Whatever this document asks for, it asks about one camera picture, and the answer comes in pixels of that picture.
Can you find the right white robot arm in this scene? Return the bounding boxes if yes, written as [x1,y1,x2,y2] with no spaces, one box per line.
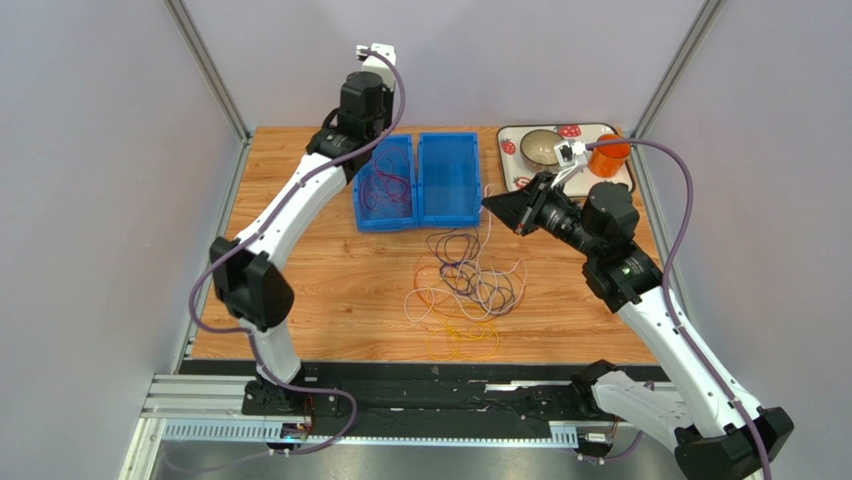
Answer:
[482,172,794,479]

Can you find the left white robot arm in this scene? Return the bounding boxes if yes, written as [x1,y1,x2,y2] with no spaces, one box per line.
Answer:
[210,71,405,413]

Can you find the strawberry print tray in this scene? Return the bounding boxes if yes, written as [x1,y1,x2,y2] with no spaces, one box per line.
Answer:
[497,123,636,199]

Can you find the beige ceramic bowl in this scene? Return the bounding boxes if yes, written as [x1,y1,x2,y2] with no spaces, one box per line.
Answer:
[520,129,564,172]

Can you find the right blue plastic bin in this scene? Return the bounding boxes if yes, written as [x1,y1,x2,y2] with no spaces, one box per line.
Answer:
[416,132,482,229]

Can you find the blue plastic bin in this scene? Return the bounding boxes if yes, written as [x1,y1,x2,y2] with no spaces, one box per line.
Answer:
[352,134,418,233]
[416,132,482,229]

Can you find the orange mug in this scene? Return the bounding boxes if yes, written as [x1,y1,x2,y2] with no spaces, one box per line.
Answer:
[588,143,631,178]

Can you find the left blue plastic bin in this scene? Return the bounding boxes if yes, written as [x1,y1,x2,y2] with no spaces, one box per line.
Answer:
[352,134,418,233]

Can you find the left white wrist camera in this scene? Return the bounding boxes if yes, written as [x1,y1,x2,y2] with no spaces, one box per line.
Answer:
[356,43,397,92]

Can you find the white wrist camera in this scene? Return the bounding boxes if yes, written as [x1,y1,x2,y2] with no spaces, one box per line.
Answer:
[550,140,588,189]
[356,43,397,92]

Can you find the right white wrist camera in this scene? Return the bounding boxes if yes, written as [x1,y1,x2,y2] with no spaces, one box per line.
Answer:
[550,140,588,189]

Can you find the dark blue cable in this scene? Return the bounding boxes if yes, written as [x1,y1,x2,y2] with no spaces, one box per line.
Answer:
[425,229,520,314]

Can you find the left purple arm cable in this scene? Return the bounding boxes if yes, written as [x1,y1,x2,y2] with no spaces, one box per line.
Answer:
[187,47,407,457]

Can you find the orange cable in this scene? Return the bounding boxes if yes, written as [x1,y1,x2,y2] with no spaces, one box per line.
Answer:
[412,256,527,334]

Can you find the yellow cable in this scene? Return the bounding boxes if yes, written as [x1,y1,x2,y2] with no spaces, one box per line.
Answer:
[425,312,501,362]

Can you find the left aluminium frame post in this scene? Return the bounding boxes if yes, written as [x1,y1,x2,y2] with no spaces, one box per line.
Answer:
[164,0,252,145]

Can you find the aluminium frame post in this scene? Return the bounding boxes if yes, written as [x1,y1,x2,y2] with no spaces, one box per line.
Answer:
[164,0,252,145]
[628,0,727,142]

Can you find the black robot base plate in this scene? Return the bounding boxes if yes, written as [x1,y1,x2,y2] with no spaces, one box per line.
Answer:
[179,359,637,441]

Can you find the slotted cable duct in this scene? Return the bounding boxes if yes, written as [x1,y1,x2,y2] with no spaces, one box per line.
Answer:
[159,419,580,449]

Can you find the right aluminium frame post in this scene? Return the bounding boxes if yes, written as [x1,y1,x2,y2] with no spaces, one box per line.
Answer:
[628,0,727,142]

